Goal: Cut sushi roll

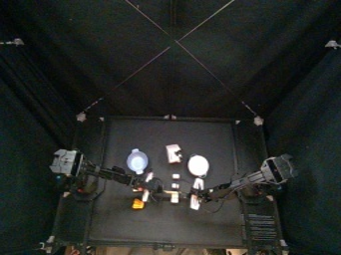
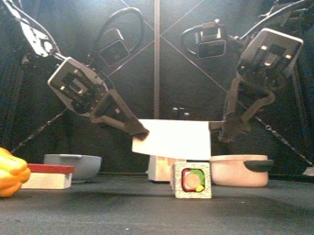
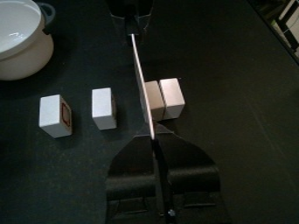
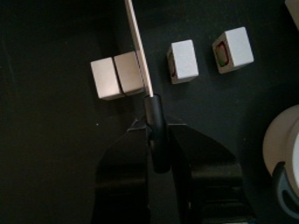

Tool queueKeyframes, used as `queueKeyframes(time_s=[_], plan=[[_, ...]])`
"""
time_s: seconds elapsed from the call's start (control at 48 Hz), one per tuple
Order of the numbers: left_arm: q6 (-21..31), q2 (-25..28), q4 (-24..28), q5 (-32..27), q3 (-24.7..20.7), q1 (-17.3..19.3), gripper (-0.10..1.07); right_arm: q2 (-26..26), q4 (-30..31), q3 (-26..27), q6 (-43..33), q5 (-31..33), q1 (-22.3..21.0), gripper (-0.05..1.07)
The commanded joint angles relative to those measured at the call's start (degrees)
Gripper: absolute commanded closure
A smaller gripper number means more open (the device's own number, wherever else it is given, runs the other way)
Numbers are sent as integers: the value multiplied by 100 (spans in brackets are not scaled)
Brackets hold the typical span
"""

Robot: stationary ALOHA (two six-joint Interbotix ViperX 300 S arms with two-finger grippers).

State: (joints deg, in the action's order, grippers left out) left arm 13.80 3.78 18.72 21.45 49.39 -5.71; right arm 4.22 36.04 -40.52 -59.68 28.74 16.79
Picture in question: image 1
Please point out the grey frame corner bracket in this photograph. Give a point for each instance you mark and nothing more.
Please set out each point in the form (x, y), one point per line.
(16, 42)
(331, 44)
(80, 116)
(258, 120)

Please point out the grey frame middle bracket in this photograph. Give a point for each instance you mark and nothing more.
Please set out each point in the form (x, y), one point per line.
(168, 117)

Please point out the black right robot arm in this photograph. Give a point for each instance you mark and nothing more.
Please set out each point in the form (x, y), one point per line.
(248, 181)

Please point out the light toy knife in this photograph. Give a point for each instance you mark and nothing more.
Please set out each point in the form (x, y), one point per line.
(169, 192)

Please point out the white toy sushi roll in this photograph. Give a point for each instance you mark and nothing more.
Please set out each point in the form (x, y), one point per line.
(173, 198)

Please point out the orange toy food piece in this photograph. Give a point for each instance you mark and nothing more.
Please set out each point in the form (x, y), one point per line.
(137, 204)

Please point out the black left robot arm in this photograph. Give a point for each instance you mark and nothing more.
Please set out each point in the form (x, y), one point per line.
(111, 173)

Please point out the white-print label plate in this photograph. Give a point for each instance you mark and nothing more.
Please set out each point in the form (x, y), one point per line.
(260, 227)

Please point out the small white sushi piece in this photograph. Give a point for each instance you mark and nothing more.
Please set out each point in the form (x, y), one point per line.
(175, 176)
(175, 186)

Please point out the white round plate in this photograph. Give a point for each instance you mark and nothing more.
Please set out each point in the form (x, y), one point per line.
(197, 165)

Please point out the pale blue lidded bowl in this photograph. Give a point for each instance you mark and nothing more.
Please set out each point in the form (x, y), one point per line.
(136, 161)

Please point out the white toy sushi roll block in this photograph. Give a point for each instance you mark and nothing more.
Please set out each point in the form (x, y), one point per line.
(172, 153)

